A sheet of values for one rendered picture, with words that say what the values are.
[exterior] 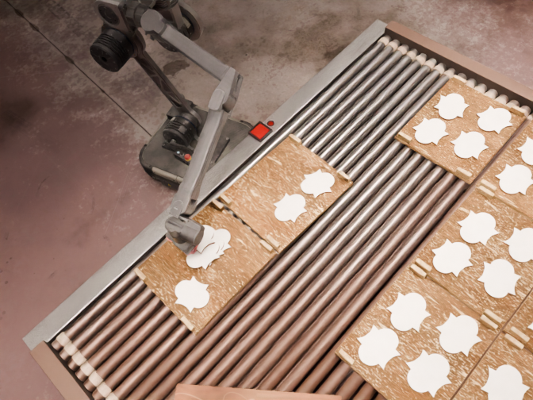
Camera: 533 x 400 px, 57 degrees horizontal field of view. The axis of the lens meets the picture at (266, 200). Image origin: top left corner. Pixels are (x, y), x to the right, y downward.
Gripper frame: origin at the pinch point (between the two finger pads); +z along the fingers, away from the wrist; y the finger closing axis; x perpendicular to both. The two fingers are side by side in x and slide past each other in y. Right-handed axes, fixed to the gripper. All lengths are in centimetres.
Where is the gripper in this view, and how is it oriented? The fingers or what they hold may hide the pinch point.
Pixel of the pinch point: (187, 246)
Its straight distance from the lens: 183.0
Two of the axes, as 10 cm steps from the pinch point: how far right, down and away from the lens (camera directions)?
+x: -6.3, 7.1, -3.1
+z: 1.1, 4.7, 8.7
